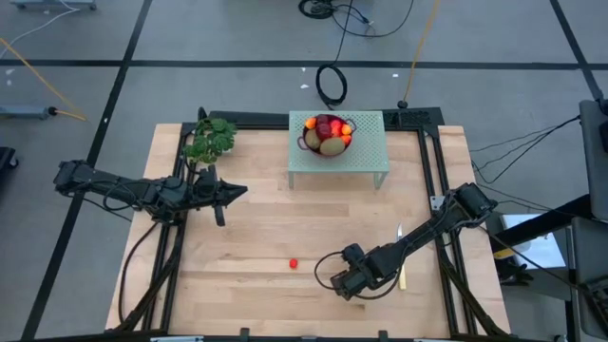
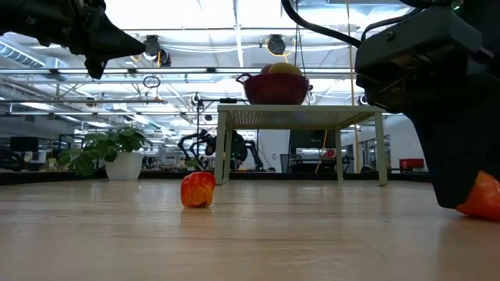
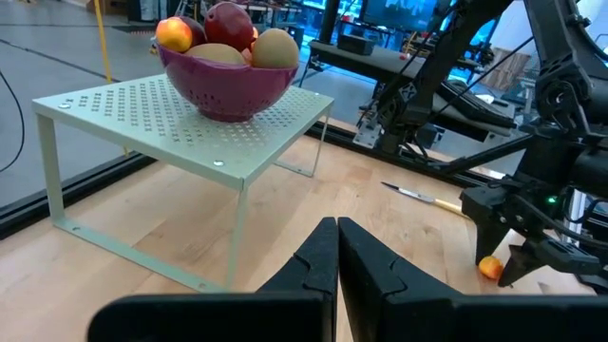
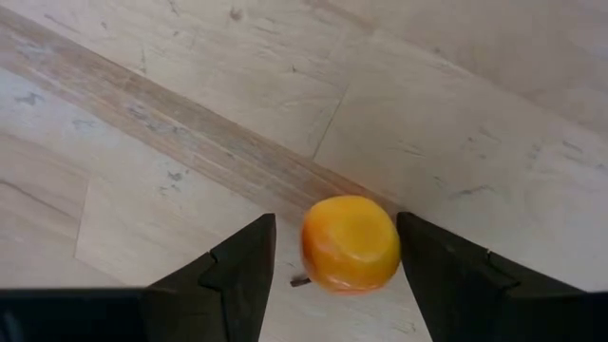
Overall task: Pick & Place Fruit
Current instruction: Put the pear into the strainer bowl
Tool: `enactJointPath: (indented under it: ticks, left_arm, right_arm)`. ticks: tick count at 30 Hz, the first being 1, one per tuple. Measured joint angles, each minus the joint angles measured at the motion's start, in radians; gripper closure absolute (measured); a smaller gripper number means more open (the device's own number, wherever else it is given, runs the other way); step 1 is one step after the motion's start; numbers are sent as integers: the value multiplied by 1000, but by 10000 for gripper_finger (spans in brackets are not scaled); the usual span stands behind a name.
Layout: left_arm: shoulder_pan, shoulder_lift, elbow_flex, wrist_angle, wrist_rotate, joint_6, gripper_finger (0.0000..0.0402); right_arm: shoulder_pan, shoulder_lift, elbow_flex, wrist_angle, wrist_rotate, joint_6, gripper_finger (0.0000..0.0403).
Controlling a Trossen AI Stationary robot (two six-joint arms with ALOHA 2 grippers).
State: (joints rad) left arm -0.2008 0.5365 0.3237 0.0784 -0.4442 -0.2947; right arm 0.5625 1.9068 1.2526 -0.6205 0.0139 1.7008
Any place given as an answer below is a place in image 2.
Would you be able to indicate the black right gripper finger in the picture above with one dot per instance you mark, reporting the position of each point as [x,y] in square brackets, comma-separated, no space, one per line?
[449,156]
[492,140]

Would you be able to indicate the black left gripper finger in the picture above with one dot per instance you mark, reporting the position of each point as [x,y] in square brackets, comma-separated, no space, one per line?
[113,39]
[95,68]

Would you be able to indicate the yellow fruit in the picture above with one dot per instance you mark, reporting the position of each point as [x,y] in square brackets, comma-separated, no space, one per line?
[285,69]

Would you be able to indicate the purple plastic colander bowl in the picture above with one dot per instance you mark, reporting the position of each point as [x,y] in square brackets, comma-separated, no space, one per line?
[275,89]

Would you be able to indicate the small red orange fruit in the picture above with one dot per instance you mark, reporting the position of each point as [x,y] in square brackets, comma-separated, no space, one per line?
[198,190]

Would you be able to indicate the black background robot arm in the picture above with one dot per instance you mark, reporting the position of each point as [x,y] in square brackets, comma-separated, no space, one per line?
[244,150]
[195,144]

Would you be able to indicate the red storage box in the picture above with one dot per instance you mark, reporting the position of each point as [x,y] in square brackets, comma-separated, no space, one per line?
[412,163]

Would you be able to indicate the green leafy plant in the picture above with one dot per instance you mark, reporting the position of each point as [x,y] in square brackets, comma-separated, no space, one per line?
[101,146]

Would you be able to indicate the white plant pot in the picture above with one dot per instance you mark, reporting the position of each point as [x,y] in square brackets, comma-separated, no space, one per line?
[125,166]

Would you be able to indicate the black computer monitor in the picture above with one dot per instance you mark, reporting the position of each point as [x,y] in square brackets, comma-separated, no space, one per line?
[24,143]

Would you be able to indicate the pale green perforated metal shelf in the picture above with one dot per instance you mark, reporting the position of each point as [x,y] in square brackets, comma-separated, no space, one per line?
[297,116]

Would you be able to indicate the black wall screen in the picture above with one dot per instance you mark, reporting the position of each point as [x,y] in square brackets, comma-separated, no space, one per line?
[312,138]

